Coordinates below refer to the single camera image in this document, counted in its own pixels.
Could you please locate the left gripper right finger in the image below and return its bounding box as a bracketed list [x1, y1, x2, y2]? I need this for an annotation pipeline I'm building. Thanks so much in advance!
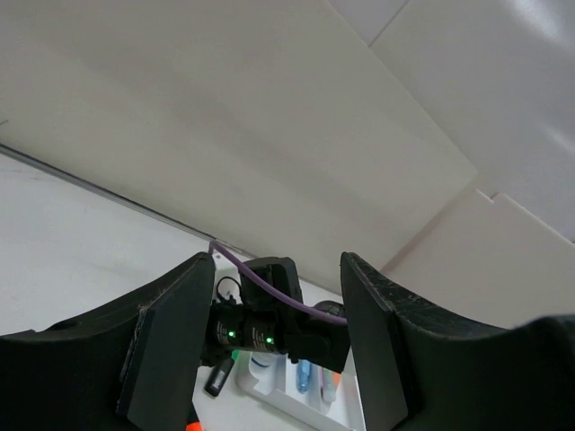
[341, 252, 574, 430]

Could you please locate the blue eraser case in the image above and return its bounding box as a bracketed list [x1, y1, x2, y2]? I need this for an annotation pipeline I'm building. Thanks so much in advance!
[296, 359, 312, 393]

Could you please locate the green cap clear marker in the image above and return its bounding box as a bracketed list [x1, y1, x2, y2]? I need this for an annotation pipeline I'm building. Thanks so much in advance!
[326, 370, 341, 404]

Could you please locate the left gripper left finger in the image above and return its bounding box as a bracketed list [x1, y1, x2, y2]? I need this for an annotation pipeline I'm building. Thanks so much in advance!
[1, 252, 215, 430]

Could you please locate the white divided organizer tray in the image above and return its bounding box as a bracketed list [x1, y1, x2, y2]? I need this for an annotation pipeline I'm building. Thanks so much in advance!
[236, 352, 366, 430]

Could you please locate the orange cap black highlighter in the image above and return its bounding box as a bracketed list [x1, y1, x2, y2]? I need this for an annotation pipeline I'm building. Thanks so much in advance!
[186, 421, 203, 431]

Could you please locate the purple translucent marker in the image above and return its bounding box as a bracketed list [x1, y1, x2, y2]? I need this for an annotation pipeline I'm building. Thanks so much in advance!
[319, 367, 331, 402]

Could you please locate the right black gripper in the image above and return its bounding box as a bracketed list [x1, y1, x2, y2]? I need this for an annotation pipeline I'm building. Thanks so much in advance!
[201, 257, 350, 373]

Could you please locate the green cap black highlighter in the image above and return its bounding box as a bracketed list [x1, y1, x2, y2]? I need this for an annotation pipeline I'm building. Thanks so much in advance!
[204, 350, 238, 398]

